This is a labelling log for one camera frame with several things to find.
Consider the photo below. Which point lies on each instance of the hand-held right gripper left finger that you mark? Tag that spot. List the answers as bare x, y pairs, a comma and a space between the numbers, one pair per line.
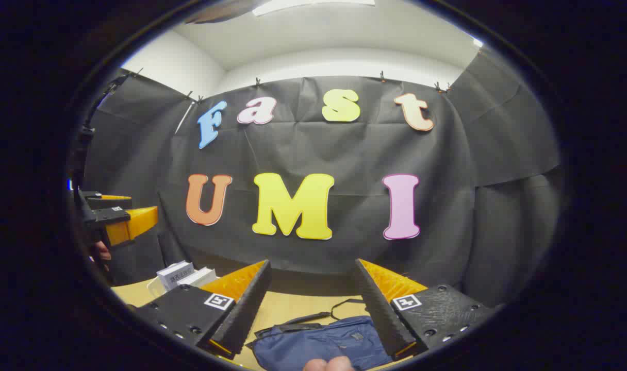
249, 309

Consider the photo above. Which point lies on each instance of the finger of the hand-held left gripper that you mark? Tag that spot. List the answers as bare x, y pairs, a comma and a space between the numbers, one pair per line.
107, 219
99, 201

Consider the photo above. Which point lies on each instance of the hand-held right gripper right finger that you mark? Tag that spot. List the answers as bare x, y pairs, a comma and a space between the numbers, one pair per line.
378, 309

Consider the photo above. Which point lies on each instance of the white book grey patterned cover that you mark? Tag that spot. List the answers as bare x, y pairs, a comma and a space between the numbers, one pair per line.
202, 277

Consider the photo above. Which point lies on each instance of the blue schoolbag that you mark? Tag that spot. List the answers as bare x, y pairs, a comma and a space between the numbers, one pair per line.
313, 340

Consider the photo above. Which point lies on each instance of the white book dark figure cover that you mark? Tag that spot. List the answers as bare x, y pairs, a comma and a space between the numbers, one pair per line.
174, 275

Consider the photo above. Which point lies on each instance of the white bookshelf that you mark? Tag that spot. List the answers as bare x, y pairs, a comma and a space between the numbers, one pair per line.
153, 288

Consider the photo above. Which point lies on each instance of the black metal stand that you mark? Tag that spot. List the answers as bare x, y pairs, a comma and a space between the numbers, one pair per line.
89, 129

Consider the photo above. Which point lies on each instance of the thin white rod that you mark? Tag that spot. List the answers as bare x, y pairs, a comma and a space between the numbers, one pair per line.
184, 117

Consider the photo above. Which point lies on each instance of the black backdrop cloth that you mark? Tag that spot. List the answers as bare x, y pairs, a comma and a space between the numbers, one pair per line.
344, 154

